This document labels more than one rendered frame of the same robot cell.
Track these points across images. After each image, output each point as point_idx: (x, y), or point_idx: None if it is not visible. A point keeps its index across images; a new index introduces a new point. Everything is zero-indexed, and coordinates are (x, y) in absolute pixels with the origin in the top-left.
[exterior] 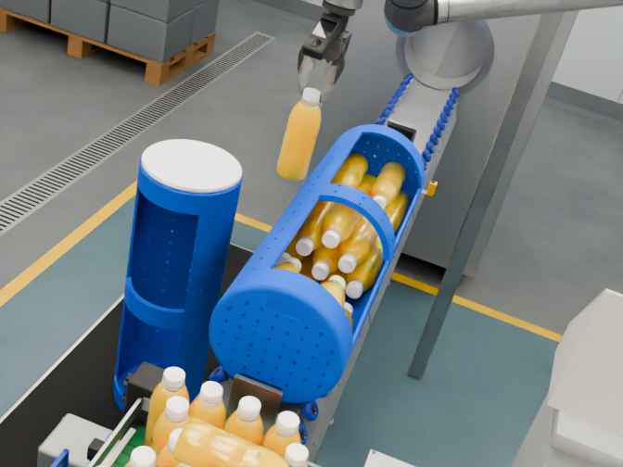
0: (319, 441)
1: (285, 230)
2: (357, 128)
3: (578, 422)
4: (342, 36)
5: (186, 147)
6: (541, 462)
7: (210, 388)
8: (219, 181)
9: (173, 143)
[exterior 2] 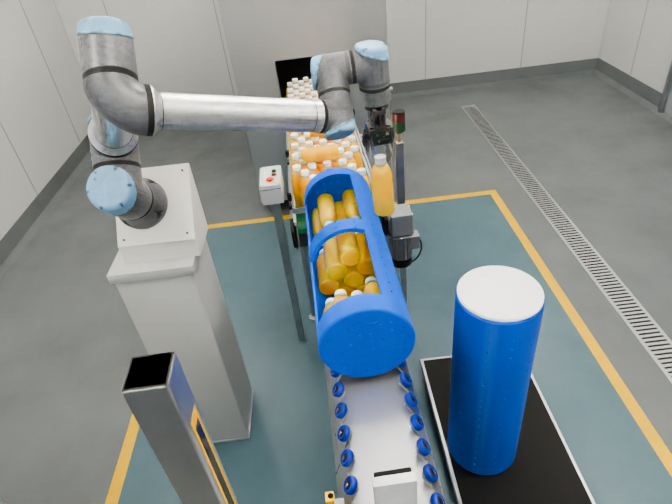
0: None
1: (362, 198)
2: (391, 305)
3: None
4: (368, 122)
5: (523, 302)
6: (207, 249)
7: None
8: (466, 286)
9: (535, 301)
